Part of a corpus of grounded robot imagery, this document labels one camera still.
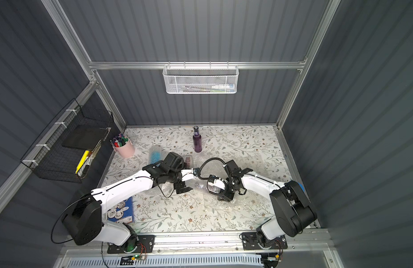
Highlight bubble wrap sheet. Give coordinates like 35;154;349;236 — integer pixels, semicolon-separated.
192;152;294;222
148;145;162;164

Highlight white tape dispenser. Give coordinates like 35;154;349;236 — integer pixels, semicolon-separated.
184;155;194;169

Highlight purple liquid glass bottle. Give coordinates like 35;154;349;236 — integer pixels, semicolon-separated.
193;126;203;153

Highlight blue liquid glass bottle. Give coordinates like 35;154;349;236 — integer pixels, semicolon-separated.
149;150;162;164

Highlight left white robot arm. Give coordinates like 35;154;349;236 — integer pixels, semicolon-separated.
59;153;195;246

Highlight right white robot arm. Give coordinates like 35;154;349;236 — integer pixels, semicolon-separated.
207;160;318;249

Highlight pink marker cup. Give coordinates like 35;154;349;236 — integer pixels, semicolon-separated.
110;134;135;159

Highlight blue sticker sheet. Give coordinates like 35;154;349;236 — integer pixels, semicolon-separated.
107;197;134;223

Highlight yellow highlighter in basket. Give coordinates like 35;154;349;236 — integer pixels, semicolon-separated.
75;150;91;174

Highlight black notebook in basket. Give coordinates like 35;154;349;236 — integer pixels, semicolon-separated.
61;125;109;151

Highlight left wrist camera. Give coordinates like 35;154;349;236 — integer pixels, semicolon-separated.
181;169;197;182

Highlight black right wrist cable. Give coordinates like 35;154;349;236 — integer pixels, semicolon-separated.
197;157;229;182

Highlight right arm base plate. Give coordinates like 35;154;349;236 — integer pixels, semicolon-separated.
239;232;288;251

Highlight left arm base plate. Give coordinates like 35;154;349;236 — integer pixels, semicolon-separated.
107;235;156;254

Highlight white ventilated cable duct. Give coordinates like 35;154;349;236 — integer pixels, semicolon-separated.
65;253;263;268

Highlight white wire wall basket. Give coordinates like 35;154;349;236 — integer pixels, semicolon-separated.
162;67;239;94

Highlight aluminium front rail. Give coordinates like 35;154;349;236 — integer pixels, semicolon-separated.
58;228;336;258

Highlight black wire wall basket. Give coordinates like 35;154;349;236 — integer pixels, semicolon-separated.
21;101;114;183

